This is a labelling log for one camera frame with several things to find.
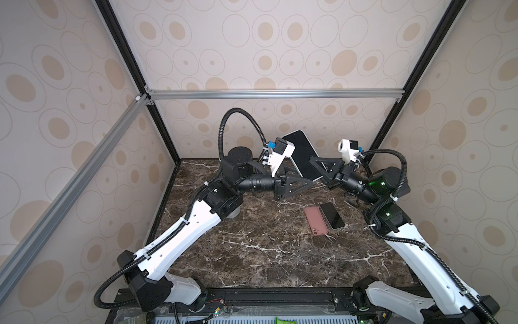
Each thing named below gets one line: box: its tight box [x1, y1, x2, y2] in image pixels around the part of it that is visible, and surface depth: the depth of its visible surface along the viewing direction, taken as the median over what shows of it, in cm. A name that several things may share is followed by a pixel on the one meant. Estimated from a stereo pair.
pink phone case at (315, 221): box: [303, 206, 329, 237], surface depth 96 cm
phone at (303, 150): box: [281, 129, 324, 182], surface depth 54 cm
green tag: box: [274, 316, 298, 324], surface depth 70 cm
